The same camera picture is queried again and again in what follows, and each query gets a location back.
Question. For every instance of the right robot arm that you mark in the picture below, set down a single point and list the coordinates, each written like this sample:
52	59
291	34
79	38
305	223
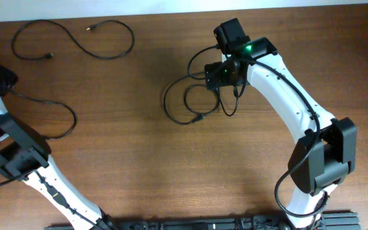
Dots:
325	147

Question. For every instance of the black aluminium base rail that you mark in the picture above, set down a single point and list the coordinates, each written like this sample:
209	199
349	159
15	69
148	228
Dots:
203	223

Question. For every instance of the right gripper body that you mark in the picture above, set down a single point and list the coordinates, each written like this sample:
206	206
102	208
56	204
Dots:
221	74

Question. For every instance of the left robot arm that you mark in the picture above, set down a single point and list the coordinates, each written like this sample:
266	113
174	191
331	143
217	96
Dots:
26	156

